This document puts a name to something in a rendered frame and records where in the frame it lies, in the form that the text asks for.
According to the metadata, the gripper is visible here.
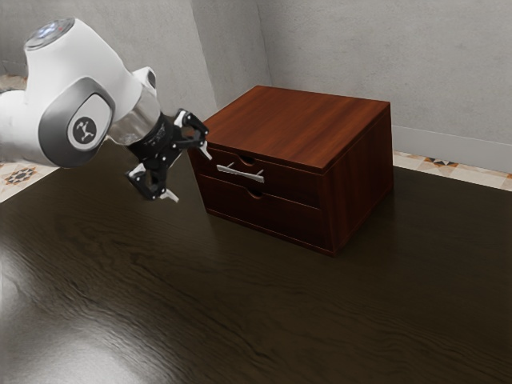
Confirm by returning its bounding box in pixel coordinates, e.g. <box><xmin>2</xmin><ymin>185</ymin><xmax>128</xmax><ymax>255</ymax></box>
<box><xmin>125</xmin><ymin>108</ymin><xmax>213</xmax><ymax>202</ymax></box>

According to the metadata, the red-brown wooden drawer cabinet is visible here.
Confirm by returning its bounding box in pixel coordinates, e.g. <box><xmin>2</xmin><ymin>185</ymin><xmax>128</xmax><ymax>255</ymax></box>
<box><xmin>187</xmin><ymin>85</ymin><xmax>394</xmax><ymax>258</ymax></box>

